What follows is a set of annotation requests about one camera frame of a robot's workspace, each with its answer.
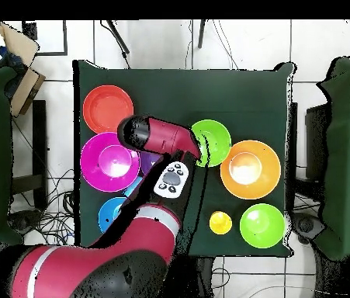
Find purple bowl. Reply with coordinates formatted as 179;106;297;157
139;151;163;175

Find green bowl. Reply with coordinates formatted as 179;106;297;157
190;119;232;168
239;203;286;249

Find yellow cup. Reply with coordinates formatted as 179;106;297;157
209;210;234;236

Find blue cup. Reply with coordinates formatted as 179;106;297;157
123;175;144;198

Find dark green table cloth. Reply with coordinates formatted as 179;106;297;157
72;59;296;258

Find large magenta bowl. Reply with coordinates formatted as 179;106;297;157
80;132;141;193

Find blue bowl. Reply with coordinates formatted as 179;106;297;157
98;196;130;234

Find orange-red shallow bowl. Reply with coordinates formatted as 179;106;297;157
82;85;134;135

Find large orange bowl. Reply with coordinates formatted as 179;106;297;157
220;140;282;200

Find black tripod leg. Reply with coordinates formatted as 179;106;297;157
99;19;131;69
197;19;207;50

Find black box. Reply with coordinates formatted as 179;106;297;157
304;103;331;181

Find black stand base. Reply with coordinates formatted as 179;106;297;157
8;209;43;233
292;212;325;244

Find cardboard box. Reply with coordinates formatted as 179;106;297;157
0;21;47;117

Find tangle of floor cables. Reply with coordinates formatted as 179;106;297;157
9;168;76;246

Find black bench frame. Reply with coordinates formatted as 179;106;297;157
11;99;48;212

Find black square floor frame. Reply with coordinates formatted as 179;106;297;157
22;19;69;57

